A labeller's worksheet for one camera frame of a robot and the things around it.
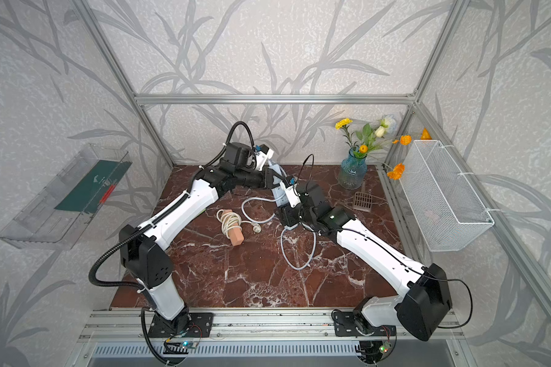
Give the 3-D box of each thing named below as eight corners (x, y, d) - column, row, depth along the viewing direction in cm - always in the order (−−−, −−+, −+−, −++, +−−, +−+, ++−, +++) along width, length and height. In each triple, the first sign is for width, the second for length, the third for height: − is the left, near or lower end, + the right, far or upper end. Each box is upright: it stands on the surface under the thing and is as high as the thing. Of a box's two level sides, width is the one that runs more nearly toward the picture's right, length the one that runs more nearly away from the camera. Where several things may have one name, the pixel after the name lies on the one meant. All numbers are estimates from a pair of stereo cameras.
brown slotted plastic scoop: (352, 208, 106) (354, 205, 103) (354, 183, 116) (355, 179, 114) (370, 212, 105) (372, 208, 102) (370, 185, 115) (372, 182, 112)
